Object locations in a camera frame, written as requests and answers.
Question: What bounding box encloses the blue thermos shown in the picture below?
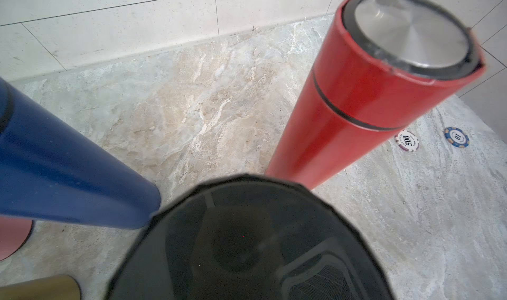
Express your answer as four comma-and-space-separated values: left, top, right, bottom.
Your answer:
1, 82, 161, 229

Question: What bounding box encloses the gold thermos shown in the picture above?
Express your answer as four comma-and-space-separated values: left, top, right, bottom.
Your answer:
1, 275, 81, 300

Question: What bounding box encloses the black thermos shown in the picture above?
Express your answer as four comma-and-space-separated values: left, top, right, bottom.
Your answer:
105, 174, 395, 299

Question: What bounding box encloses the pink thermos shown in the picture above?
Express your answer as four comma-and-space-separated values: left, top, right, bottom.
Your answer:
0, 215, 34, 260

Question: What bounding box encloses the red thermos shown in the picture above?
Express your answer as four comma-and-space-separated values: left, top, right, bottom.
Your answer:
266, 0, 487, 189

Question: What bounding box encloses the small ring on table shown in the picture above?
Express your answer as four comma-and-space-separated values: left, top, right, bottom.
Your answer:
443, 126, 471, 149
394, 129, 421, 153

